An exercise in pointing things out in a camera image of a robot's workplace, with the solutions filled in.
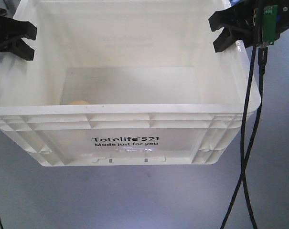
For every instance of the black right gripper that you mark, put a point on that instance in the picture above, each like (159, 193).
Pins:
(241, 18)

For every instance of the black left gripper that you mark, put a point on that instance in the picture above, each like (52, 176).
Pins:
(11, 32)

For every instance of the green circuit board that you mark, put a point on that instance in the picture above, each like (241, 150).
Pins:
(269, 24)

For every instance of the cream round plush toy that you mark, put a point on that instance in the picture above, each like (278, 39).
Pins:
(78, 102)

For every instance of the white plastic tote box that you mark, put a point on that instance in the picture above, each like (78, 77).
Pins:
(158, 93)

